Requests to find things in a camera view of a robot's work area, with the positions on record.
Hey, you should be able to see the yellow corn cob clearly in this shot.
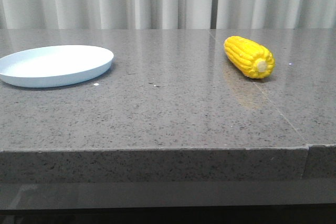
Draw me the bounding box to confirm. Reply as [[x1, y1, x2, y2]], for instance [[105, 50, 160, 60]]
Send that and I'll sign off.
[[224, 36, 275, 79]]

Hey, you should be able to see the light blue round plate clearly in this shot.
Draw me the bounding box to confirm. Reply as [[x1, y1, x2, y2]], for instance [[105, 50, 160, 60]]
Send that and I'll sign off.
[[1, 45, 114, 88]]

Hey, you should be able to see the white pleated curtain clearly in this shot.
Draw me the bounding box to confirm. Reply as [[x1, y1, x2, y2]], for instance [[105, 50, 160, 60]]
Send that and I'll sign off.
[[1, 0, 335, 29]]

